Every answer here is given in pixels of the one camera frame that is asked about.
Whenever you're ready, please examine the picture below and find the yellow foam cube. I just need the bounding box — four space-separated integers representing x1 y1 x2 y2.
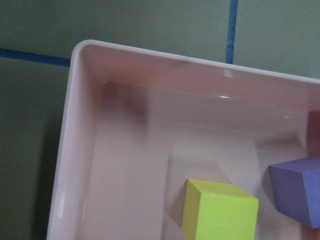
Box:
181 178 259 240

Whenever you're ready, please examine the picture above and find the purple foam cube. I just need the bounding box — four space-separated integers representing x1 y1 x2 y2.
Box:
268 158 320 229

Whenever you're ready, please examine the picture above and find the pink foam cube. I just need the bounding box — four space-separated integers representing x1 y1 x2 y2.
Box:
307 111 320 159

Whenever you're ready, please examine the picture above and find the pink plastic bin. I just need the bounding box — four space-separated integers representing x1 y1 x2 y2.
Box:
46 40 320 240

